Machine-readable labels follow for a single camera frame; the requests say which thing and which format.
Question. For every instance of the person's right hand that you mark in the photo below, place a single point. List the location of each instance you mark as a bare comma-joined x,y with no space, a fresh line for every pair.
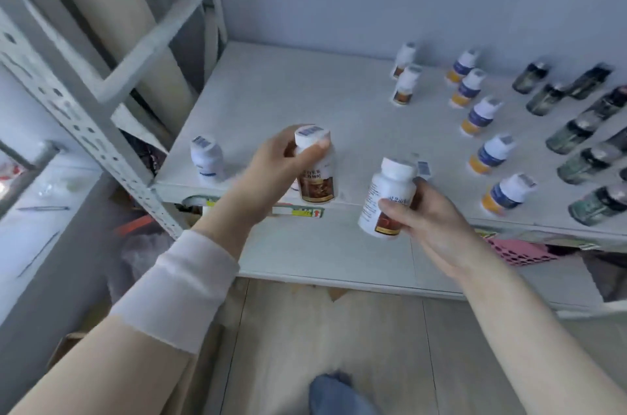
433,226

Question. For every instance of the person's left hand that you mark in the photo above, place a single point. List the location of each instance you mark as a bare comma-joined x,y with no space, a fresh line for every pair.
264,170

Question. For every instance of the person's left thumb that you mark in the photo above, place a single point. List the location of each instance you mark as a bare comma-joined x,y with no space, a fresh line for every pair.
313,149

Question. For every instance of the person's right thumb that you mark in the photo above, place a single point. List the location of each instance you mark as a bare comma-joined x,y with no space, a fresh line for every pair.
396,212

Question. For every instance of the white bottle red-brown label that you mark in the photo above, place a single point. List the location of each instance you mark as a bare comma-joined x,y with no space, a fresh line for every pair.
384,194

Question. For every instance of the white bottle brown picture label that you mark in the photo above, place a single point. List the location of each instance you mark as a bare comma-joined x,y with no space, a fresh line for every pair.
318,182

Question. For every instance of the person's right forearm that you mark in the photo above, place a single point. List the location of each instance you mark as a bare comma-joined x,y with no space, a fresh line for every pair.
529,331

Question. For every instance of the person's left forearm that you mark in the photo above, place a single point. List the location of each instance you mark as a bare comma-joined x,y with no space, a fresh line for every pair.
88,361

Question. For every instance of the white pill bottle barcode cap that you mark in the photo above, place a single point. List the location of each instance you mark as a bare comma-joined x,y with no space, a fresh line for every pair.
423,170

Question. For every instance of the white metal shelf rack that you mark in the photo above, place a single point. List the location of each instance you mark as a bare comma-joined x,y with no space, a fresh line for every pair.
294,96

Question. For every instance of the shelf edge price label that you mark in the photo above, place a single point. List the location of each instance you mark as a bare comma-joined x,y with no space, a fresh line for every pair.
299,211

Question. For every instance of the white bottle blue orange label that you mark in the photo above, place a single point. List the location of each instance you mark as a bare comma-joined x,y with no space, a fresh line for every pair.
492,155
462,67
468,89
507,195
481,117

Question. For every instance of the small white bottle brown label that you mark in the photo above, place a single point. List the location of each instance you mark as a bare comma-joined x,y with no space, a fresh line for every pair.
404,59
406,85

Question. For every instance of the pink plastic basket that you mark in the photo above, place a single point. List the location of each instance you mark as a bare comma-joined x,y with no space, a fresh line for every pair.
521,250

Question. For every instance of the person's blue jeans leg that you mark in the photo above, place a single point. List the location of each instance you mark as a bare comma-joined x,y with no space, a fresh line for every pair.
338,395

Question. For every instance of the group of dark glass bottles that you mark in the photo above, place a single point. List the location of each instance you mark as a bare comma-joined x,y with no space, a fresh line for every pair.
573,133

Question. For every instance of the white wrist sleeve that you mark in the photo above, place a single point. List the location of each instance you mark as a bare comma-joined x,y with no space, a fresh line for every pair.
176,290

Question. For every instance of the clear plastic bag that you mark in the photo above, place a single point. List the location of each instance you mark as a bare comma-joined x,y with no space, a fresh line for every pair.
139,258

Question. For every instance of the beige cardboard roll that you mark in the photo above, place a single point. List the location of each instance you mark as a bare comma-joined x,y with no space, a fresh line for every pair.
112,13

